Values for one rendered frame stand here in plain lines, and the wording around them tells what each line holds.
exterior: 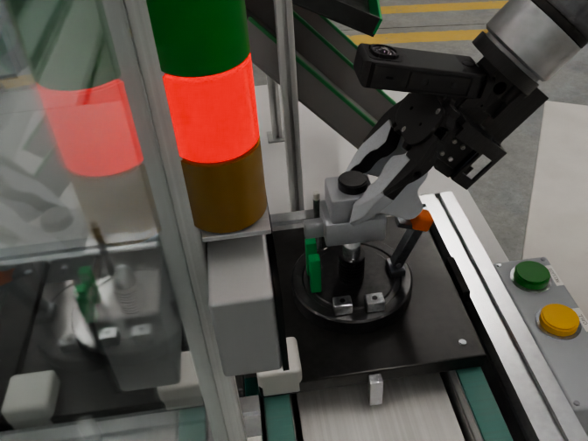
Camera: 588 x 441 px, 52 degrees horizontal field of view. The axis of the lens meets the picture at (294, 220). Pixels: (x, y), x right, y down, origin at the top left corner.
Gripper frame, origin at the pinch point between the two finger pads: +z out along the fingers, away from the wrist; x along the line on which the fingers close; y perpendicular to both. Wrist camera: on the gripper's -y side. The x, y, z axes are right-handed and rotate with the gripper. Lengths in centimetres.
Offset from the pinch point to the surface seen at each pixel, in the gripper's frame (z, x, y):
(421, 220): -2.4, -1.0, 8.2
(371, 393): 11.9, -13.2, 10.3
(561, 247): -4.7, 12.6, 42.7
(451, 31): 4, 282, 164
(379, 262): 6.1, 1.5, 10.9
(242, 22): -14.2, -19.9, -25.1
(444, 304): 3.5, -4.6, 16.8
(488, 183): 26, 136, 138
